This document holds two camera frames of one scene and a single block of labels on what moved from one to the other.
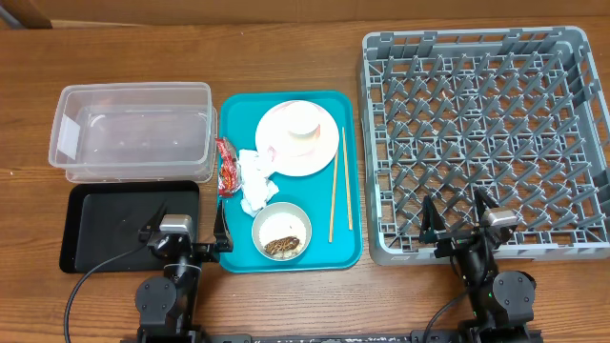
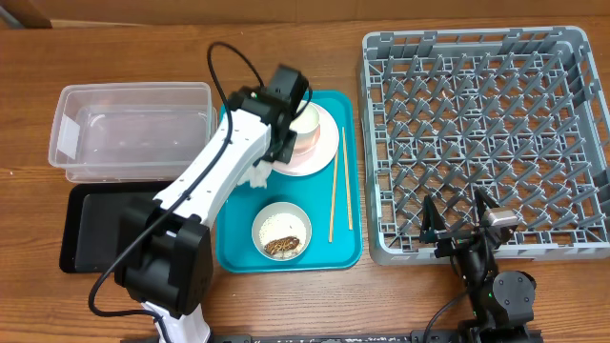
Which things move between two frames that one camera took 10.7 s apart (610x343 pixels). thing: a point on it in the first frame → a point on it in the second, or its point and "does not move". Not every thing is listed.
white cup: [303, 119] does not move
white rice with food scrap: [282, 234] does not move
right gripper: [430, 222] does not move
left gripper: [223, 242] → [286, 150]
